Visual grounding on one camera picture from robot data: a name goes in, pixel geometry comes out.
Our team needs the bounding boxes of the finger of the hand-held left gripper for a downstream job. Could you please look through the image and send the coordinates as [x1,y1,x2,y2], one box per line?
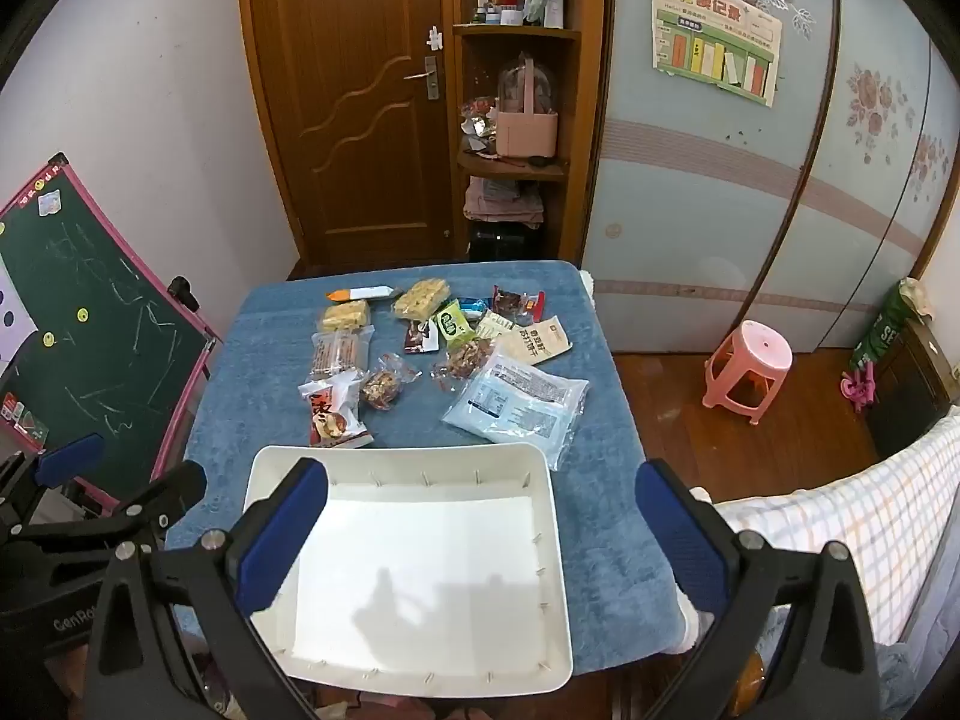
[0,431,107,535]
[7,460,209,565]

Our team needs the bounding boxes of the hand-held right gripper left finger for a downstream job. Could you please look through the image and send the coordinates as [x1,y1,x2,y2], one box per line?
[86,456,331,720]

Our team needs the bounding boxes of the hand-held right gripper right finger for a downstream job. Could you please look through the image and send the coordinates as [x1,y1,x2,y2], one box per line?
[634,457,880,720]

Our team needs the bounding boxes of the red and white snack packet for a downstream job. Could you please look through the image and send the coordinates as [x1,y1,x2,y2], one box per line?
[298,368,374,450]

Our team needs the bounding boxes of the white plastic tray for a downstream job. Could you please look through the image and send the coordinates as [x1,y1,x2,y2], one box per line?
[241,442,575,697]

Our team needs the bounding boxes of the clear brown nut cake packet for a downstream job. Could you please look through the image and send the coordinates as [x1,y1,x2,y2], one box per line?
[359,354,422,413]
[430,337,500,385]

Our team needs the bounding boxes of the clear stick biscuit packet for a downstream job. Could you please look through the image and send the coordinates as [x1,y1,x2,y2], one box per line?
[309,325,375,380]

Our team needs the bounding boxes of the large clear snack bag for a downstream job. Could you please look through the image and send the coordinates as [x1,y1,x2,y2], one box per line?
[440,352,590,473]

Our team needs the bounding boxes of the yellow puffed snack pack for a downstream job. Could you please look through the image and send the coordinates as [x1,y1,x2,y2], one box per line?
[393,279,452,320]
[321,299,373,333]

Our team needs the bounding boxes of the beige snack packet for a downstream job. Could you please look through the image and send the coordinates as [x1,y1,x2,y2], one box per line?
[498,315,573,368]

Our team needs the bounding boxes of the dark brown small snack packet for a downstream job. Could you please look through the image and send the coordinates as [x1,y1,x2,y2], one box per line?
[403,317,443,356]

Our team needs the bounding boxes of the orange and white snack packet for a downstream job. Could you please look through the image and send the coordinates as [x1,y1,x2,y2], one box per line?
[325,284,395,305]

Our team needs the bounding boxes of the green snack packet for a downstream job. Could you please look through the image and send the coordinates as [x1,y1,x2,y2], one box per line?
[437,300,479,350]

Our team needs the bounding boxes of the dark red snack packet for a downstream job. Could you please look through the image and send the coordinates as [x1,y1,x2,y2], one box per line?
[491,284,545,317]

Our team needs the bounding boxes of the blue towel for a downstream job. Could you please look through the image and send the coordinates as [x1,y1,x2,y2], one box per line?
[163,261,702,661]

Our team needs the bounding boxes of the round wooden bedpost knob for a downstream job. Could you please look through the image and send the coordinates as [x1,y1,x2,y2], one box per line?
[726,652,767,718]

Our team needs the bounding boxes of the pink plastic stool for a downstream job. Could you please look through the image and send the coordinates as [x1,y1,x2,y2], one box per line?
[703,319,794,427]

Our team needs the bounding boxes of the checkered blanket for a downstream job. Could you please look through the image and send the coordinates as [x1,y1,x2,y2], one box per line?
[708,406,960,647]

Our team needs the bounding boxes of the pink toy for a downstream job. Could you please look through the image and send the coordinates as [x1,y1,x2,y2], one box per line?
[839,362,879,410]

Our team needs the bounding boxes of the dark wooden cabinet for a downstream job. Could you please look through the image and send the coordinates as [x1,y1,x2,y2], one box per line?
[862,315,960,460]

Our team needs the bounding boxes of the green bag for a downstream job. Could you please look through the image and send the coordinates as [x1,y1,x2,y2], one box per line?
[850,281,913,369]

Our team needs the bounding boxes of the pale blue sliding wardrobe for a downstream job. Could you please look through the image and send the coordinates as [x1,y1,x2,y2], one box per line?
[583,0,960,355]

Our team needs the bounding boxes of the black suitcase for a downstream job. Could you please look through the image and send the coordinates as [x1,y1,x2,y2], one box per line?
[468,223,545,264]

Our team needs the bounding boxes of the folded pink clothes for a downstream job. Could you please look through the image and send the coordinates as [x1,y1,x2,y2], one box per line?
[463,178,545,227]

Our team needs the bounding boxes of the wooden shelf unit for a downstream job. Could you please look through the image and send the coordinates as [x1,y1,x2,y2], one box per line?
[448,0,610,265]

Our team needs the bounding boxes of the pink basket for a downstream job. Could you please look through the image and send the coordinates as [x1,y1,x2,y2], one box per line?
[494,52,560,159]

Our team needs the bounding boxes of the wooden door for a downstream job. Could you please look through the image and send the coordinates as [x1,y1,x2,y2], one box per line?
[236,0,460,272]

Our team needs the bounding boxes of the foil packets on shelf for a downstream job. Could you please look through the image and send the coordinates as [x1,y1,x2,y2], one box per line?
[458,96,500,155]

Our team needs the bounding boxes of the group of toiletry bottles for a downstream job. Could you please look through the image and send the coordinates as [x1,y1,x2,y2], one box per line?
[472,0,568,28]

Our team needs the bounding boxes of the green chalkboard pink frame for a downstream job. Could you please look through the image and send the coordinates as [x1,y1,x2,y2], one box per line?
[0,153,223,512]

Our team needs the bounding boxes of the metal door handle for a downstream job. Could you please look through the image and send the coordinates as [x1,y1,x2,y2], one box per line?
[403,55,440,99]

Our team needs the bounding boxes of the wall poster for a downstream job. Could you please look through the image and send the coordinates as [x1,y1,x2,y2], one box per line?
[648,0,785,110]

